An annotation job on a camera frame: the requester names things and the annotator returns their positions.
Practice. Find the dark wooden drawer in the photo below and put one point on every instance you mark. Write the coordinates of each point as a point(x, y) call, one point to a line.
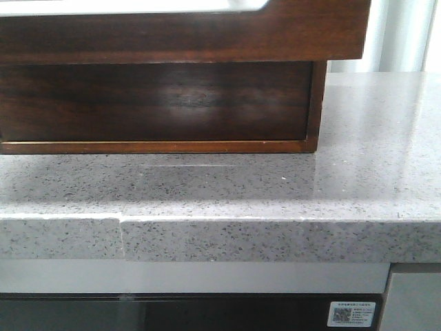
point(155, 103)
point(280, 31)

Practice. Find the dark wooden drawer cabinet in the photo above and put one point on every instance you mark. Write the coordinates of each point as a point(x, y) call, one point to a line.
point(315, 113)

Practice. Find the white QR code sticker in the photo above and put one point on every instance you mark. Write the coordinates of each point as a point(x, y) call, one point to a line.
point(351, 314)

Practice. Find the grey cabinet door panel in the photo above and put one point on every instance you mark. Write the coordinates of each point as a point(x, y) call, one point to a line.
point(412, 302)

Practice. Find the black glass appliance door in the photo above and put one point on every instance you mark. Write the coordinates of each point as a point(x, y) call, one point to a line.
point(175, 311)

